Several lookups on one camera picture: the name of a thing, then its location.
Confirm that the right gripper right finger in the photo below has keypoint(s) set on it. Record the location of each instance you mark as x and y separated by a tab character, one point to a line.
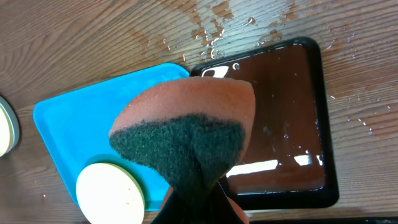
218	209

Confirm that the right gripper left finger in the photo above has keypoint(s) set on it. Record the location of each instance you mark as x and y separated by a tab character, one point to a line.
180	206

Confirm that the yellow plate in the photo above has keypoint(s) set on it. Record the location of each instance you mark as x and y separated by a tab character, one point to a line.
6	133
107	193

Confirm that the red black sponge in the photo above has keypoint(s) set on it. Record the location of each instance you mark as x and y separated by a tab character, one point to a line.
190	130

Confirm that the light blue plate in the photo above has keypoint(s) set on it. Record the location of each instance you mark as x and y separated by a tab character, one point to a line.
13	118

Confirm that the dark red water tray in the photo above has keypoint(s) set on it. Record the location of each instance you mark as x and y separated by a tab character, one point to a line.
289	162

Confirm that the teal plastic tray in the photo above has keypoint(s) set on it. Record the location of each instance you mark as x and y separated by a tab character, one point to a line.
74	127

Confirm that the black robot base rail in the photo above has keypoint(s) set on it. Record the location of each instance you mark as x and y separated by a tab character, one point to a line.
365	220

